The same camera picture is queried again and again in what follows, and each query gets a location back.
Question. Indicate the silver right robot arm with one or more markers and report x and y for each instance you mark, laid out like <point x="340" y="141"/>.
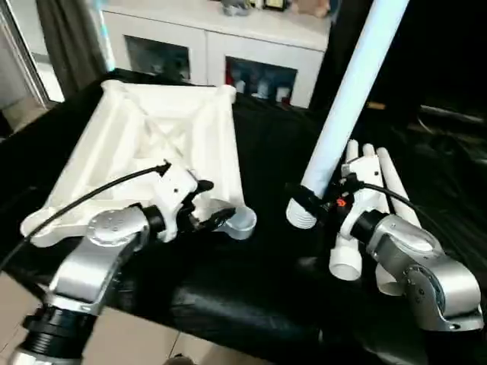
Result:
<point x="418" y="266"/>

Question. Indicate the grey ornament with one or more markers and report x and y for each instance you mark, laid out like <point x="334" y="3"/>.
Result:
<point x="236" y="7"/>

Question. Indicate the black box gold label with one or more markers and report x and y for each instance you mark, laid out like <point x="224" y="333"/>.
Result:
<point x="365" y="76"/>

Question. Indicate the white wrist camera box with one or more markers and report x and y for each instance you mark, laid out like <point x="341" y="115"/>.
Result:
<point x="171" y="197"/>
<point x="367" y="171"/>

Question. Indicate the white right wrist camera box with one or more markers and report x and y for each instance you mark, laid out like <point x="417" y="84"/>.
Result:
<point x="367" y="171"/>

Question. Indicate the red package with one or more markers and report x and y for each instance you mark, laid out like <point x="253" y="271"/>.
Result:
<point x="229" y="74"/>

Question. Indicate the dark metal rod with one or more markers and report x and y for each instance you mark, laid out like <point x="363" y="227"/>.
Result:
<point x="456" y="115"/>

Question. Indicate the white glass-door cabinet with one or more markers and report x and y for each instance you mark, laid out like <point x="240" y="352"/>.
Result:
<point x="213" y="45"/>

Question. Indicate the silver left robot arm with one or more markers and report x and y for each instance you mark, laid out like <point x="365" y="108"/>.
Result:
<point x="95" y="247"/>

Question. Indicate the white plastic table top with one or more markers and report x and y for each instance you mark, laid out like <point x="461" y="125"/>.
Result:
<point x="125" y="133"/>

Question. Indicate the small white jar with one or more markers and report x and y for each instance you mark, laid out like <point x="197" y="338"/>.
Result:
<point x="240" y="85"/>
<point x="282" y="94"/>

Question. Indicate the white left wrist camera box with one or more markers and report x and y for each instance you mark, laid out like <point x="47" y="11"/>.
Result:
<point x="171" y="197"/>

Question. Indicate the grey curtain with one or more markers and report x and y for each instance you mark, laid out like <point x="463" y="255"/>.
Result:
<point x="72" y="45"/>

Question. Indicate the black plastic mat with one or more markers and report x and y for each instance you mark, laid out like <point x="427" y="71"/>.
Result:
<point x="266" y="266"/>

